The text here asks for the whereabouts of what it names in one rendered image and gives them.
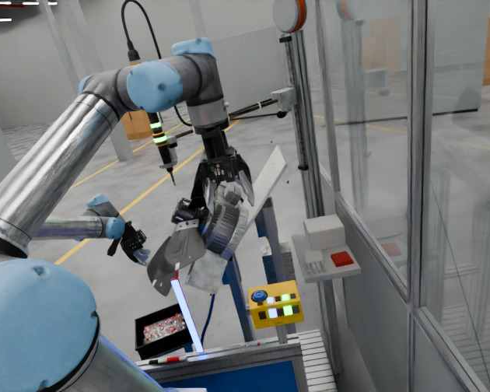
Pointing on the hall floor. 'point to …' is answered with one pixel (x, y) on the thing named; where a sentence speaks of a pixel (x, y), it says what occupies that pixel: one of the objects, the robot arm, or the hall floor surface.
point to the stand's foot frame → (316, 362)
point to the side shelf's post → (331, 325)
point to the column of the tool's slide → (314, 207)
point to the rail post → (300, 375)
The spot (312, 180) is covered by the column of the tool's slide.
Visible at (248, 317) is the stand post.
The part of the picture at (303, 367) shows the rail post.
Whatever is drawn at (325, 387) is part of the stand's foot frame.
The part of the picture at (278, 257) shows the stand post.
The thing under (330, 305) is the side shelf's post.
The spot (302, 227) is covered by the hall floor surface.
